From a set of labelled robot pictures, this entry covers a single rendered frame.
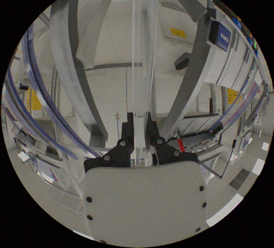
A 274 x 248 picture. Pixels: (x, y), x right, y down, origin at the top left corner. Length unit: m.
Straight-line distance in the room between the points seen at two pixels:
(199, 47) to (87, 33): 0.22
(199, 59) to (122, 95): 1.86
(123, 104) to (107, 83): 0.55
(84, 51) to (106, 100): 1.91
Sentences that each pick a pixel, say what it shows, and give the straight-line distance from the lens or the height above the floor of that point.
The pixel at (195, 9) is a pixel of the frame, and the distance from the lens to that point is 0.21.
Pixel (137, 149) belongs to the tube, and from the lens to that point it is 0.17.
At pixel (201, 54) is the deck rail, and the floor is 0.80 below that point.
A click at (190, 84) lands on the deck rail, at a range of 0.26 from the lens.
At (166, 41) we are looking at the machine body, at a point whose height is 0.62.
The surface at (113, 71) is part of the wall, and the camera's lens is 2.14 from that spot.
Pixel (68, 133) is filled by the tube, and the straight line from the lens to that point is 0.16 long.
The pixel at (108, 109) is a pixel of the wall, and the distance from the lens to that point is 2.04.
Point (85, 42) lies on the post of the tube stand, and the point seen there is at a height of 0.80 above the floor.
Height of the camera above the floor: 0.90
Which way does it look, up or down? 3 degrees up
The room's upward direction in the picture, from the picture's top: 178 degrees clockwise
